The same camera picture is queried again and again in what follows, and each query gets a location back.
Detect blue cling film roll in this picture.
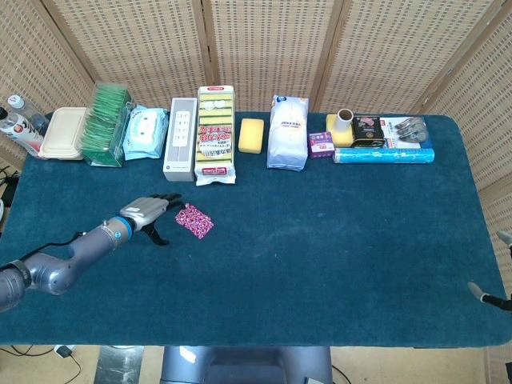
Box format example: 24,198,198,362
332,146,436,165

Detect white paper bag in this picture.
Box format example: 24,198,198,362
266,94,310,172

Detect yellow sponge multipack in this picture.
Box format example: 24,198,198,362
194,84,238,188

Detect pink patterned card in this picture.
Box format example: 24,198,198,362
174,203,214,240

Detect woven bamboo folding screen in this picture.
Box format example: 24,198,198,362
0,0,512,384

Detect clear bottle white cap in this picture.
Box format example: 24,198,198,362
6,94,49,133

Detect teal felt table cover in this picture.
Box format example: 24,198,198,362
0,114,512,348

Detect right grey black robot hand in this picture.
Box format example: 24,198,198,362
466,230,512,321

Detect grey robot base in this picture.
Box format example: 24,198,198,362
159,346,334,384

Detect beige lidded food container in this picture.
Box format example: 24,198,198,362
38,106,88,161

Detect light blue wet wipes pack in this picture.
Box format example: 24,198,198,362
122,104,169,162

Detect black floor cable bundle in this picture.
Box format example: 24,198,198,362
0,166,20,209

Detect dark green tin can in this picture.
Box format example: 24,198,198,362
350,115,387,149

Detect grey metal table foot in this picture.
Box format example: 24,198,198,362
94,346,145,384

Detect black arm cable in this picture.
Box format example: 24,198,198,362
0,230,87,271

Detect clear box green tea bags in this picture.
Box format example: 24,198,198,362
79,82,133,168

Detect small purple box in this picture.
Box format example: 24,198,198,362
307,130,335,159

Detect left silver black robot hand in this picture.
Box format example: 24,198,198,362
118,193,183,246

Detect white roll cardboard core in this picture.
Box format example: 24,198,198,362
334,108,354,135

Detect long white cardboard box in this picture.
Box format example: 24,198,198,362
162,97,199,183

